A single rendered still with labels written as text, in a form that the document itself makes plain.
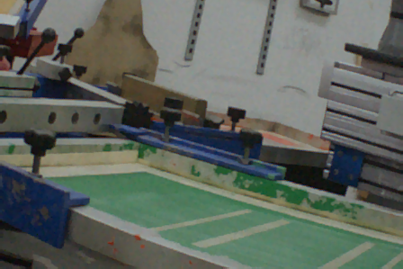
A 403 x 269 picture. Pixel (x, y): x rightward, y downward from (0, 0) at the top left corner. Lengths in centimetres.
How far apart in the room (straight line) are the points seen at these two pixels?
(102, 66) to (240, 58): 86
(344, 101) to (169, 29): 259
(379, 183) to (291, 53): 303
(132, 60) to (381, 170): 256
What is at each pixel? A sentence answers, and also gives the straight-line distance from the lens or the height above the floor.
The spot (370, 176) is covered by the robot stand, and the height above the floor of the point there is 98.
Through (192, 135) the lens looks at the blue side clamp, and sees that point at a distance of 169.
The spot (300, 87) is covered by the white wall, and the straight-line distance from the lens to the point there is 477.
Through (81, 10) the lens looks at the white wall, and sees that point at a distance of 401.
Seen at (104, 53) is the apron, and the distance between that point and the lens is 404.
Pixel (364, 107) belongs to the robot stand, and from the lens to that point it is 169.
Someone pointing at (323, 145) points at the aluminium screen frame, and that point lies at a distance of 230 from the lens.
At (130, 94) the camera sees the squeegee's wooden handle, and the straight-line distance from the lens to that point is 209.
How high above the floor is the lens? 119
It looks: 6 degrees down
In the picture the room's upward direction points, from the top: 12 degrees clockwise
